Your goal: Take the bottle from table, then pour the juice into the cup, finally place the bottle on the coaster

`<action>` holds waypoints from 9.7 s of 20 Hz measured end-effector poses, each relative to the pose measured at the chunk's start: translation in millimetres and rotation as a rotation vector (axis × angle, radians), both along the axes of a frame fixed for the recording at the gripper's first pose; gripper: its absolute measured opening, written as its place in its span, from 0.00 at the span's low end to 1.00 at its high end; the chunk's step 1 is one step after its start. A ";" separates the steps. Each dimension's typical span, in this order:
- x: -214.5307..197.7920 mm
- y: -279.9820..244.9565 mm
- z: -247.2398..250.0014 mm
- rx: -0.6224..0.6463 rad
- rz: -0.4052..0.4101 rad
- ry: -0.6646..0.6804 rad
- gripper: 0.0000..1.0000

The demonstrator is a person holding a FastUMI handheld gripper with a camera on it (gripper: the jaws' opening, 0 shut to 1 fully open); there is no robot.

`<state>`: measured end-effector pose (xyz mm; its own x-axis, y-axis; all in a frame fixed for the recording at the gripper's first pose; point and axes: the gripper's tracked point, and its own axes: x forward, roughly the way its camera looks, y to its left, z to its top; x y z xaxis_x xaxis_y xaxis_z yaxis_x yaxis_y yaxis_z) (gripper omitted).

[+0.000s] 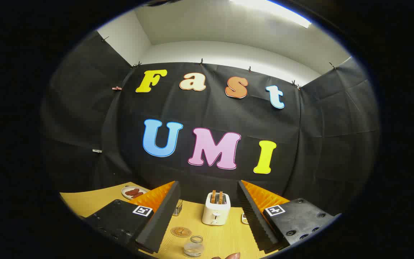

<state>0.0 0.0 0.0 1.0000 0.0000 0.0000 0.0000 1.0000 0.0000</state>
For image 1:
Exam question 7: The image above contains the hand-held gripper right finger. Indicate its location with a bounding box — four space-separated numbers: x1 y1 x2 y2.
237 180 342 254

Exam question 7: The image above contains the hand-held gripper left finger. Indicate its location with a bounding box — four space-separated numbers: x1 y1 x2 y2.
83 181 181 254

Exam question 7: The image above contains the round brown coaster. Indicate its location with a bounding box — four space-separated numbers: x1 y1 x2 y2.
171 227 192 238

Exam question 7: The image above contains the clear plastic juice bottle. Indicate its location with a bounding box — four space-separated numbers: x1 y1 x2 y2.
183 235 205 258

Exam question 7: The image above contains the wooden table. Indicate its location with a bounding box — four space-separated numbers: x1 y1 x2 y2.
60 182 290 259

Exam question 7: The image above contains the white toaster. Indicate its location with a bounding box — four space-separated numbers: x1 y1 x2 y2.
202 192 231 226

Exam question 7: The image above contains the white oval plate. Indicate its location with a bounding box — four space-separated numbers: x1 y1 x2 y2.
121 186 149 200

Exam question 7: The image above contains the black backdrop cloth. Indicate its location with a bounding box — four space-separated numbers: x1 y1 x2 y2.
42 31 380 216

